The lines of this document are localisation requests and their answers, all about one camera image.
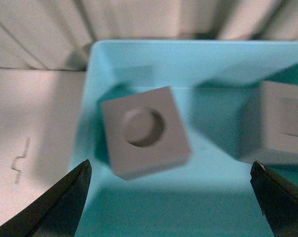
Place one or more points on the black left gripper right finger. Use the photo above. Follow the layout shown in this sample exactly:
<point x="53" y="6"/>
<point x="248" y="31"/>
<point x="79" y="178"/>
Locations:
<point x="277" y="198"/>

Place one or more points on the white pleated curtain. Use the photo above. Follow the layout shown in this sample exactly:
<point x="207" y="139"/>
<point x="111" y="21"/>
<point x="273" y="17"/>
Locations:
<point x="57" y="34"/>

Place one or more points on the gray block with square hole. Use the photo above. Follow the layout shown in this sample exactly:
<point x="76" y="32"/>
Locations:
<point x="269" y="125"/>

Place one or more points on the gray block with round hole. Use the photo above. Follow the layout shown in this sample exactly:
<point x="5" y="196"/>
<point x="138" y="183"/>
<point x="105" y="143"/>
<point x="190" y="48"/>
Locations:
<point x="145" y="133"/>

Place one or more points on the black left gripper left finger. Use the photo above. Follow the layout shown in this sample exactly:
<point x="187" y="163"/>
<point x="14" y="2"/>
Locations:
<point x="57" y="212"/>

